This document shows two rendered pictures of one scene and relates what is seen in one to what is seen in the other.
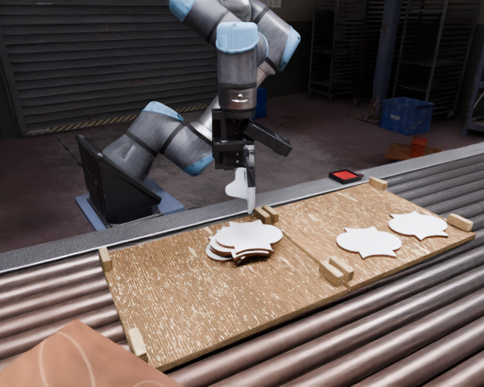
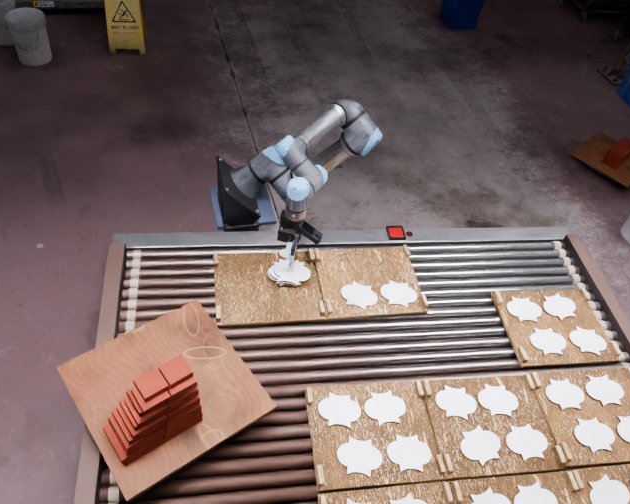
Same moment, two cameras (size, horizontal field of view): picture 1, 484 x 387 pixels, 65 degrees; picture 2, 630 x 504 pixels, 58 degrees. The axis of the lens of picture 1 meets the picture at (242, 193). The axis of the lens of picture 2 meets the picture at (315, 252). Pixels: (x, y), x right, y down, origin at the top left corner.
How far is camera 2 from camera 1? 149 cm
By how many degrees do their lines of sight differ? 24
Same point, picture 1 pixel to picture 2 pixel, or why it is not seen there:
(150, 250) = (240, 260)
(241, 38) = (296, 195)
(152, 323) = (227, 304)
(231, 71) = (290, 205)
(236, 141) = (290, 230)
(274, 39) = (358, 139)
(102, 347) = (203, 315)
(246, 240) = (288, 275)
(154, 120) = (268, 164)
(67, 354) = (192, 313)
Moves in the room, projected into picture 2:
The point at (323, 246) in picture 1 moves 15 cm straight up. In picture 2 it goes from (332, 289) to (338, 264)
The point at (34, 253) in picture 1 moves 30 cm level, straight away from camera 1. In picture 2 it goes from (181, 238) to (176, 190)
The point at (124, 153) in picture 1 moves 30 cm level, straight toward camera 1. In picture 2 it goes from (244, 180) to (235, 228)
